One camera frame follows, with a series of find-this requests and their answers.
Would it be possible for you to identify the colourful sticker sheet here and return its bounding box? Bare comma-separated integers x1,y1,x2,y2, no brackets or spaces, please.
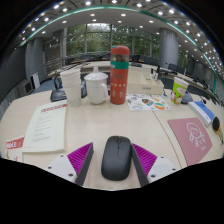
125,93,173,112

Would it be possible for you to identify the red bottle with green band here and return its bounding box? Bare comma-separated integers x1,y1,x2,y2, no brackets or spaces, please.
109,45,131,106

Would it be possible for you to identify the blue and white book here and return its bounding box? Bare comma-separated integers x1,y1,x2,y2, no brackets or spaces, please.
187,100,216,128

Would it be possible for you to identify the cream paper booklet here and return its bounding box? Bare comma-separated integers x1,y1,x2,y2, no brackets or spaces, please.
22,103,68,154

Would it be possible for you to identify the curved conference desk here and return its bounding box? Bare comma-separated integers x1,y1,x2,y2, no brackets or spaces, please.
48,60,224,101

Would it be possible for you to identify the white lidded ceramic mug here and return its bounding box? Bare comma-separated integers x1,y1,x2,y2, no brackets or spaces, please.
83,66,110,105

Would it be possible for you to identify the pink mouse pad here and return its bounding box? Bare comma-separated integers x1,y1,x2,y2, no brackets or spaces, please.
167,116,213,167

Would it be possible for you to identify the group of ceiling lights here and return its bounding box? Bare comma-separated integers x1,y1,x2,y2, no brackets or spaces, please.
16,0,224,68

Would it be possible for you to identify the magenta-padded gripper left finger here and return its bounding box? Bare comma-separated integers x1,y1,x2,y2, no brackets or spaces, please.
44,142,95,187

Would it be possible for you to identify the cream cardboard box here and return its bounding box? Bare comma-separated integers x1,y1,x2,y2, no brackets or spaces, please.
127,71,165,96

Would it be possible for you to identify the red and white leaflet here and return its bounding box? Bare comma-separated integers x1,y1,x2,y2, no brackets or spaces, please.
4,135,25,163

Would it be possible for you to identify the group of dark office chairs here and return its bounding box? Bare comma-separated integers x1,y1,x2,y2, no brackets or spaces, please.
64,53,218,81

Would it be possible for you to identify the black handheld microphone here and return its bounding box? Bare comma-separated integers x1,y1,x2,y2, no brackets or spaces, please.
212,115,224,145

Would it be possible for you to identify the printed green-white paper cup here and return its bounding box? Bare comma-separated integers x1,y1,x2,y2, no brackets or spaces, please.
170,77,190,105

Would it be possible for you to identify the black conference microphone console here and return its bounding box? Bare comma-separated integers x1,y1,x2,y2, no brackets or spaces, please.
181,91,194,104
49,73,88,103

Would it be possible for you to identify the black computer mouse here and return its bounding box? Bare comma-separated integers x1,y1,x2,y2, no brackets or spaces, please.
100,135,133,182

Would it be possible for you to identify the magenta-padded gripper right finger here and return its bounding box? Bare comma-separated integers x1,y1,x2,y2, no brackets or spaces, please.
130,143,178,188

